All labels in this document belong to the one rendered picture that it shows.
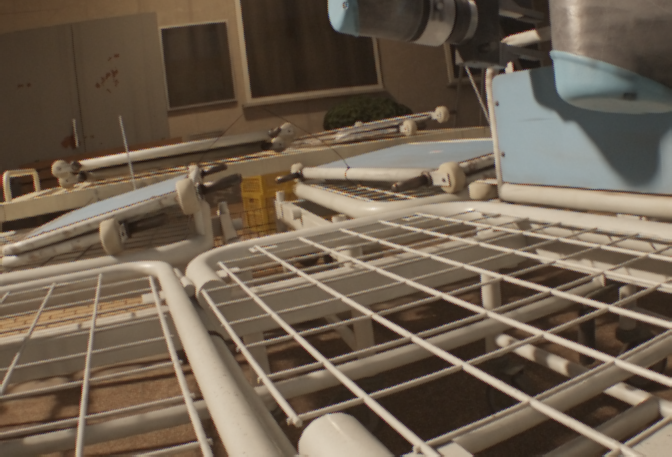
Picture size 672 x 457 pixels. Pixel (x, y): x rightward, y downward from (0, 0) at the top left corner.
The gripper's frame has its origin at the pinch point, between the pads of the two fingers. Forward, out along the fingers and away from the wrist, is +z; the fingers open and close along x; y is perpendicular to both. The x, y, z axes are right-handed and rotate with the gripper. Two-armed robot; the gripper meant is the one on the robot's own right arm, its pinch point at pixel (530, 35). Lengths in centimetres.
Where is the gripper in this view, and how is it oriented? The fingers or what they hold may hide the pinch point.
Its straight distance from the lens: 95.5
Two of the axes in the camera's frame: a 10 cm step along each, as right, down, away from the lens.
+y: 3.9, 0.8, -9.2
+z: 9.2, -0.1, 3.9
